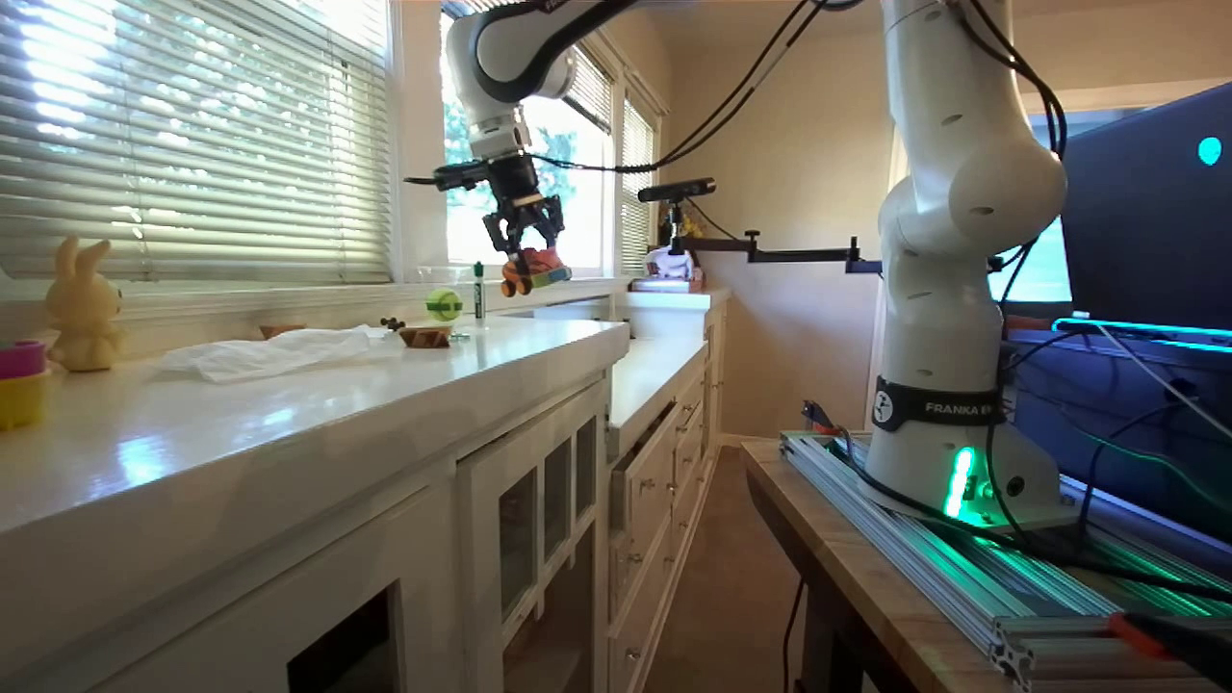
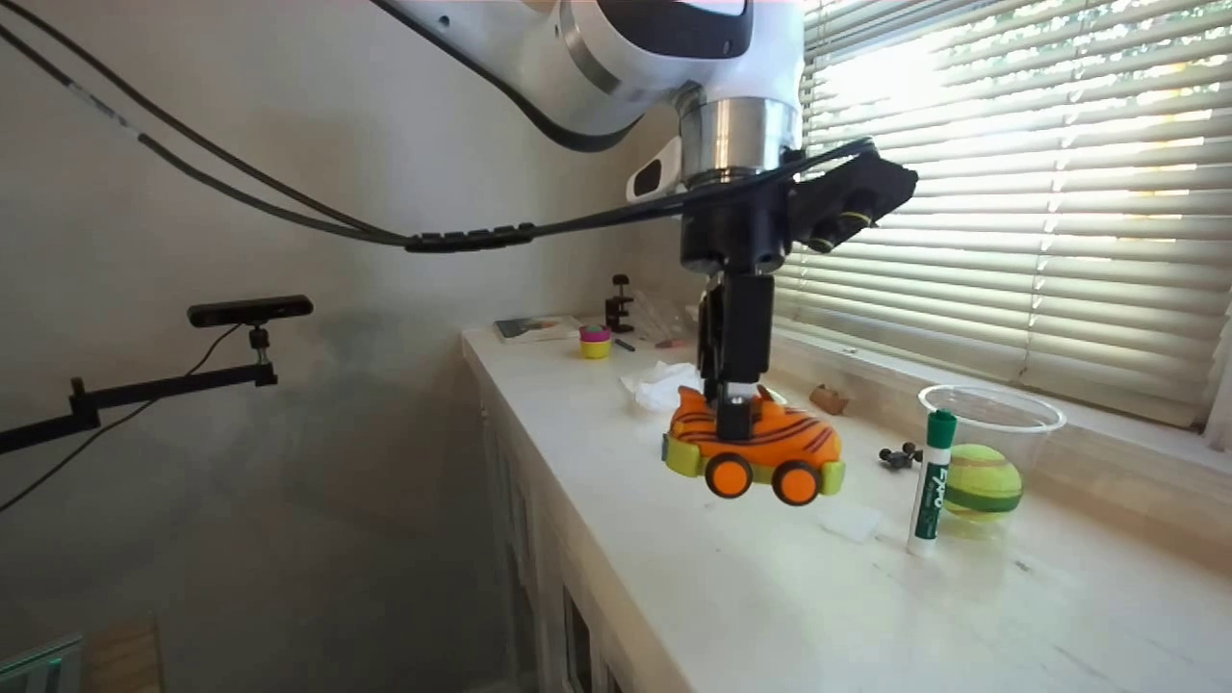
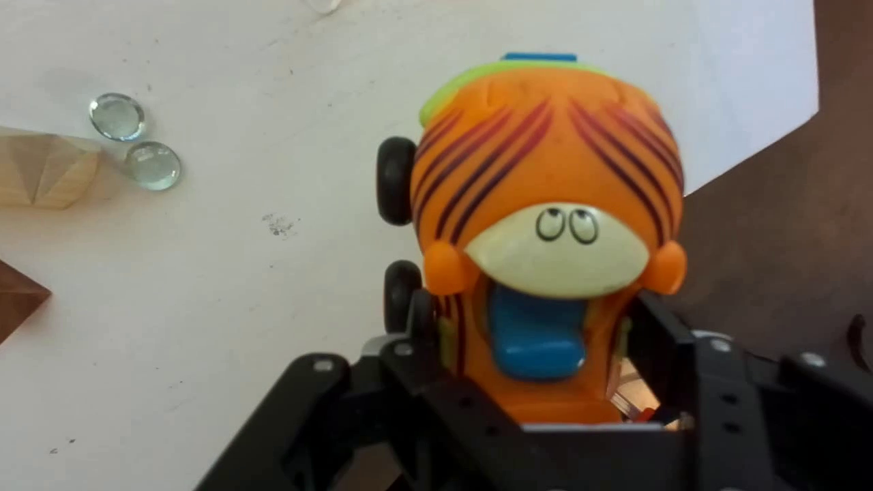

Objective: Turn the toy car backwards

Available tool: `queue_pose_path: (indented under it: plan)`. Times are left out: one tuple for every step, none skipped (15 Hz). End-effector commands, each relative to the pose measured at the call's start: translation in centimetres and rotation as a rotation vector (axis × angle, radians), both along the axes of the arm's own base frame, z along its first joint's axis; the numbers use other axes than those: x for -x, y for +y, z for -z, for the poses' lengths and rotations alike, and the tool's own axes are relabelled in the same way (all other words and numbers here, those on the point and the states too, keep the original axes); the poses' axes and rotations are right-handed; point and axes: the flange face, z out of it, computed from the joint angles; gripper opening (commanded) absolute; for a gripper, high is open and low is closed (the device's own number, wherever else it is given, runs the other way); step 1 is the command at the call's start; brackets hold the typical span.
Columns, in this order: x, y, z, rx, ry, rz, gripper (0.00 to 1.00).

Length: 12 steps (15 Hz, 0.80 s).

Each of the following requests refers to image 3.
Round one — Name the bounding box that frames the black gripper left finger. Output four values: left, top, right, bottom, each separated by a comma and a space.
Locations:
193, 287, 548, 491

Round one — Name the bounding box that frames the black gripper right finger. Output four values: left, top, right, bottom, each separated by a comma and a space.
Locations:
628, 291, 873, 491

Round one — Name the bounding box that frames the orange tiger toy car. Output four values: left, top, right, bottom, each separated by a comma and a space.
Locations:
373, 50, 690, 429

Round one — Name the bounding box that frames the clear glass bead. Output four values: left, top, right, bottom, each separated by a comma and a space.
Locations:
124, 140, 186, 193
87, 91, 147, 144

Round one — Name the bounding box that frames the dark brown wooden block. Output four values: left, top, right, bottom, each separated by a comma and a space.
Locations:
0, 256, 55, 346

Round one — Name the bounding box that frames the light wooden block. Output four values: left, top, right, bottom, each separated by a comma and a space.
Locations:
0, 125, 104, 213

